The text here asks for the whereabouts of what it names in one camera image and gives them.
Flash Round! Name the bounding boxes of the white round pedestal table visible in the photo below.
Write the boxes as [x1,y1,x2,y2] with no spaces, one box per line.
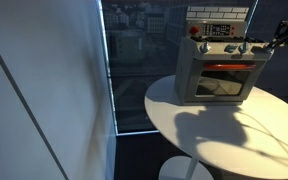
[145,76,288,179]

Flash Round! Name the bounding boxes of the grey toy oven stove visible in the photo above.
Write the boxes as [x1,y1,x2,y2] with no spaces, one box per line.
[175,6,274,105]

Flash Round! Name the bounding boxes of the red oven door handle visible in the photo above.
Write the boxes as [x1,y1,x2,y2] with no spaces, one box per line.
[204,64,256,70]

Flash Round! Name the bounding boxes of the red round stove button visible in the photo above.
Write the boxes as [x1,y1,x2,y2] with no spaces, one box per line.
[189,26,200,35]

